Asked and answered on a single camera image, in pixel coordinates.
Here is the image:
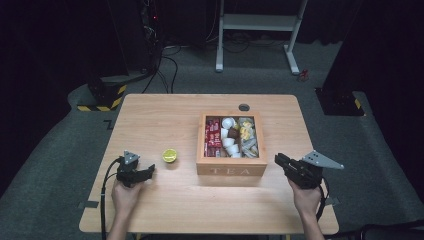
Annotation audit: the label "person's left hand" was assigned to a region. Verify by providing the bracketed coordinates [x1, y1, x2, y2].
[111, 179, 148, 216]

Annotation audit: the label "grey tea bag packet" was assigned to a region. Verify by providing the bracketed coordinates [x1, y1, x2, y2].
[241, 137, 260, 158]

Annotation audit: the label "dark equipment rack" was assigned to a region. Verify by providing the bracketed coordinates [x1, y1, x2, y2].
[138, 0, 164, 73]

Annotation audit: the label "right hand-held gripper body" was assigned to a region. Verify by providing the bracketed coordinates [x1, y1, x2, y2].
[282, 149, 345, 190]

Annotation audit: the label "wooden tea box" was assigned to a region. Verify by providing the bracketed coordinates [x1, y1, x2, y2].
[195, 111, 268, 177]

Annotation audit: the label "yellow-green round snack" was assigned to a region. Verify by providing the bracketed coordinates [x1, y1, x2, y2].
[162, 148, 178, 164]

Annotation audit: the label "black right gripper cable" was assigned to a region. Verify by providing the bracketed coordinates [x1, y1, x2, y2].
[315, 177, 331, 222]

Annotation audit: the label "black floor cables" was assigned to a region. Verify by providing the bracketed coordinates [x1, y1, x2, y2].
[141, 44, 183, 95]

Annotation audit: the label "row of red sachets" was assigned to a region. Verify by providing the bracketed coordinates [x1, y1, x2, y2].
[203, 117, 223, 158]

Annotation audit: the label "black stand yellow striped base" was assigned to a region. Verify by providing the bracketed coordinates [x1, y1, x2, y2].
[77, 75, 129, 113]

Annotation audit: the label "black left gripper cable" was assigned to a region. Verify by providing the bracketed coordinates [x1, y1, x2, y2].
[99, 157, 122, 240]

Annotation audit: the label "white metal stand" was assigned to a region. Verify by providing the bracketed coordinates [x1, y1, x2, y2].
[214, 0, 309, 76]

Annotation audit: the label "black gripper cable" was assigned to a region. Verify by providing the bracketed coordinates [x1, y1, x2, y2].
[99, 157, 122, 240]
[315, 177, 331, 222]

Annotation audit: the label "person's right hand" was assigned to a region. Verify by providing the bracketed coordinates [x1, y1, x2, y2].
[287, 178, 323, 217]

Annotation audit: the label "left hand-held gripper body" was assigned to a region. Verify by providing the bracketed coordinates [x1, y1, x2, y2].
[115, 150, 148, 188]

